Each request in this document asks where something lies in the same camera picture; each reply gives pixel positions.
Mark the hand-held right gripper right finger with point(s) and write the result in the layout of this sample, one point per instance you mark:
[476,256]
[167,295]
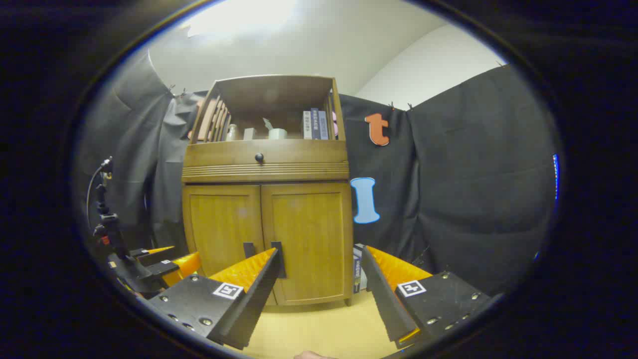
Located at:
[386,304]

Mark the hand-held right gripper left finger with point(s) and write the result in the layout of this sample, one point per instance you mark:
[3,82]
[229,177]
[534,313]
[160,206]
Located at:
[254,309]

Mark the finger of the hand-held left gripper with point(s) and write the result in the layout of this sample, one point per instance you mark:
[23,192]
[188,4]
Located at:
[182,267]
[159,250]

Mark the wooden shoe cabinet door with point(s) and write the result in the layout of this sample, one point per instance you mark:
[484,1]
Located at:
[314,234]
[219,224]

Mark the wooden double-door shoe cabinet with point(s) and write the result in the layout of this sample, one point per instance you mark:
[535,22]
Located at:
[269,99]

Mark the blue and white box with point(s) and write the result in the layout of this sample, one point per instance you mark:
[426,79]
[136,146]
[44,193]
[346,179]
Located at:
[358,271]

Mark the glass jar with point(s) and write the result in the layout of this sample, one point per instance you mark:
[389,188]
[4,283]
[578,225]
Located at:
[232,132]

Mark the small grey box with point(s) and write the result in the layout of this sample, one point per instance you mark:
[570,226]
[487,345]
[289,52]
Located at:
[249,134]

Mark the black backdrop cloth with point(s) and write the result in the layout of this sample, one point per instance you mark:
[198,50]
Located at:
[473,174]

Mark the wooden drawer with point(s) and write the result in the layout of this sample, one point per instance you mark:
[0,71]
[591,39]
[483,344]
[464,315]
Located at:
[299,154]

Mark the white cup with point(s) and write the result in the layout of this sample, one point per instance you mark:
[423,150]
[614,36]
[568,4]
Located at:
[277,134]

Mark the blue-grey book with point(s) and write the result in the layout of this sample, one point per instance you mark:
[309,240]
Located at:
[324,125]

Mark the dark blue book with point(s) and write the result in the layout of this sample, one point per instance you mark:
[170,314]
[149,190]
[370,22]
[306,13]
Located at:
[315,123]

